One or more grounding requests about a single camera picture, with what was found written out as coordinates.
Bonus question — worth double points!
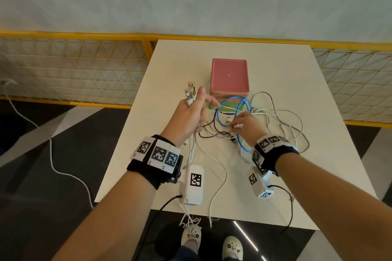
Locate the person's left hand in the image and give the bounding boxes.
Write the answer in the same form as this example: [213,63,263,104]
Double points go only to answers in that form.
[160,86,221,148]

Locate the black camera cable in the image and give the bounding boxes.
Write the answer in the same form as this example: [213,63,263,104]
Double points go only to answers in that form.
[268,185,294,234]
[131,195,183,261]

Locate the white table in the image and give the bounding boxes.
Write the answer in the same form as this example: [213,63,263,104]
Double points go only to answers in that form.
[94,40,379,231]

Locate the grey cable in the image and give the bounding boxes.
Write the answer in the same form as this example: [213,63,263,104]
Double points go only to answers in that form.
[249,91,310,154]

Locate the pink and green drawer box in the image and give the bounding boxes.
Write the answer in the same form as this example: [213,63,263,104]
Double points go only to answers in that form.
[209,58,250,115]

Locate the white shoe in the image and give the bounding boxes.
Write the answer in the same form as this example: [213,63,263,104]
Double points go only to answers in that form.
[222,235,244,261]
[180,226,202,254]

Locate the white floor cord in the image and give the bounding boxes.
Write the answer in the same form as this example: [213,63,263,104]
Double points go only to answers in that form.
[0,79,94,209]

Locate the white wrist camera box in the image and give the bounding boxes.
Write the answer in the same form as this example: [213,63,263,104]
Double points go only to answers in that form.
[247,167,275,199]
[178,163,205,206]

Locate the yellow mesh fence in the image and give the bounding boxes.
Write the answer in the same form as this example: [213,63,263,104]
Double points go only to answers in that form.
[0,31,392,128]

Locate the blue cable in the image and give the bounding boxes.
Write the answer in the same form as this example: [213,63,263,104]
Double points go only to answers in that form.
[216,96,255,153]
[179,86,203,229]

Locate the person's right hand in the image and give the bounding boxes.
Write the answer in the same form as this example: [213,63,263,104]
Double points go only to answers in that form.
[228,111,270,148]

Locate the person's blue trousers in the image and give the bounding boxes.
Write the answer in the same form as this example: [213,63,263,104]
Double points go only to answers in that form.
[177,245,243,261]

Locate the person's left forearm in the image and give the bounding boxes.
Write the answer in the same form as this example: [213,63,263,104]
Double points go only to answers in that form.
[52,169,157,261]

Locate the person's right forearm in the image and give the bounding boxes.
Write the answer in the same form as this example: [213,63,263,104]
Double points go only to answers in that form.
[275,153,392,261]

